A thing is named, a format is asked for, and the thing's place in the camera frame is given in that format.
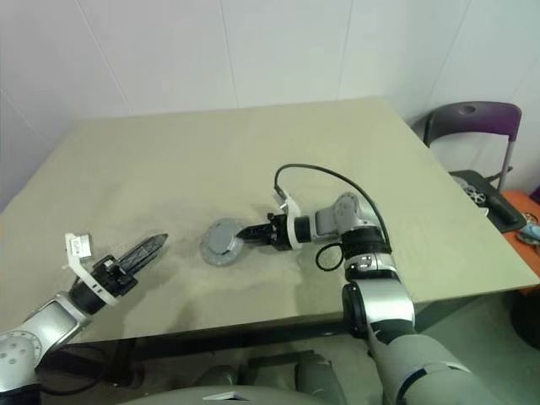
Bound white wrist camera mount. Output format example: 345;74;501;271
272;189;303;250
62;231;122;307

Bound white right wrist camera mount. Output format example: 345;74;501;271
272;189;303;250

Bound small blue and white object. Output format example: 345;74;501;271
517;213;540;246

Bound folding chair with dark backrest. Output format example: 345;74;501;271
421;100;524;232

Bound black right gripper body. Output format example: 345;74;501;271
265;213;290;252

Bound short black looped cable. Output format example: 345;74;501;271
315;243;343;272

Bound grey gear plate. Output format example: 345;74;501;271
205;218;245;254

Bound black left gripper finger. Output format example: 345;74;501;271
124;244;168;275
116;233;170;267

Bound silver motor housing copper windings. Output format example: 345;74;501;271
198;223;250;267

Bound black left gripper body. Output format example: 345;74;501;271
86;255;140;299

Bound black metal table frame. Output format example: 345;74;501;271
62;318;368;389

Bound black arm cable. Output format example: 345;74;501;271
273;163;389;241
37;343;106;396

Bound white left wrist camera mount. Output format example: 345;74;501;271
62;231;122;307

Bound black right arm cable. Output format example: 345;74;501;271
273;163;389;241

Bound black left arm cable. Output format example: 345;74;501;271
37;343;106;396

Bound white paper label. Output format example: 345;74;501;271
202;391;246;402

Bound orange plastic seat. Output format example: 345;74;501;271
501;189;540;254

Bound white spoked ring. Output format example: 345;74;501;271
467;187;490;208

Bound black bar-shaped device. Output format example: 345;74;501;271
488;192;520;224

